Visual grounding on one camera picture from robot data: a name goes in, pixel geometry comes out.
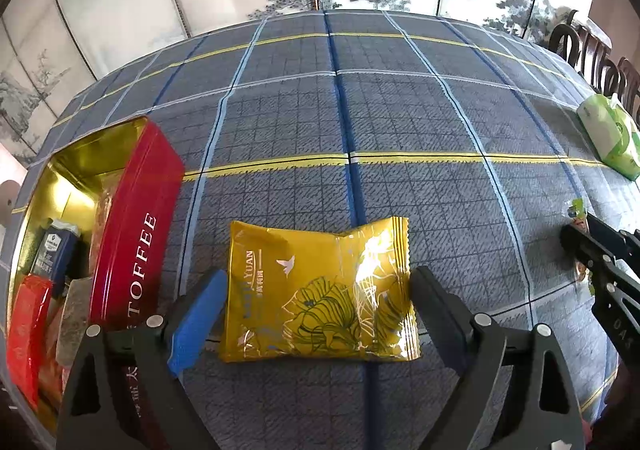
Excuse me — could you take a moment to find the large yellow snack packet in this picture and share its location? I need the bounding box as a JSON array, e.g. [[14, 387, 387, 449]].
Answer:
[[218, 216, 422, 365]]

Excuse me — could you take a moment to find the red tin box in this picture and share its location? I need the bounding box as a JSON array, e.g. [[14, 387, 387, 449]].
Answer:
[[2, 116, 186, 446]]

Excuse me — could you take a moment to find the dark blue cracker packet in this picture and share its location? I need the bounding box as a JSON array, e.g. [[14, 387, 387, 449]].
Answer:
[[29, 219, 81, 298]]

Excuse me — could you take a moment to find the dark wooden chair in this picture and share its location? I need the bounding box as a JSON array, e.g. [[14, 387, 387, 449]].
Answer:
[[547, 10, 613, 95], [607, 57, 640, 123]]

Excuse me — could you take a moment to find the red snack packet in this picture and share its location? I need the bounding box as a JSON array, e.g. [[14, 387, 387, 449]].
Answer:
[[6, 275, 53, 411]]

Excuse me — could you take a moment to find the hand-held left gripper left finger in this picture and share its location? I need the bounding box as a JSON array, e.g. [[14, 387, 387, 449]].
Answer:
[[55, 269, 229, 450]]

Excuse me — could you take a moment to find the small green snack packet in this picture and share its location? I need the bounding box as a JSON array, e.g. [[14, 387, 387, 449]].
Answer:
[[562, 197, 598, 291]]

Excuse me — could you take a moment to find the green tissue pack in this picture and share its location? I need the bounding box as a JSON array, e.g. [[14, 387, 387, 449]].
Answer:
[[576, 92, 640, 181]]

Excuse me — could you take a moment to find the grey plaid cloth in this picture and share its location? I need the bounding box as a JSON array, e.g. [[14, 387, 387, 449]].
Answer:
[[0, 10, 640, 450]]

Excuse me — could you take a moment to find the grey snack packet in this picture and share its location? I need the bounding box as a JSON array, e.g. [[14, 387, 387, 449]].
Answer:
[[55, 277, 93, 368]]

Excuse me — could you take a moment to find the grey round disc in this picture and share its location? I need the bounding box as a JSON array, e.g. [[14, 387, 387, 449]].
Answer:
[[0, 180, 20, 225]]

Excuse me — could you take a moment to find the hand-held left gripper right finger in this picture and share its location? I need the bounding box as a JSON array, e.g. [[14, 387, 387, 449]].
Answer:
[[408, 266, 587, 450]]

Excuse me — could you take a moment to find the clear orange snack packet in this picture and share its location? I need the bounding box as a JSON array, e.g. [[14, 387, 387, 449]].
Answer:
[[90, 185, 118, 275], [39, 310, 65, 406]]

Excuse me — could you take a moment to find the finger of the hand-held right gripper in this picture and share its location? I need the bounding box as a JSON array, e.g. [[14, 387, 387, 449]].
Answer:
[[585, 212, 640, 251], [560, 222, 626, 269]]

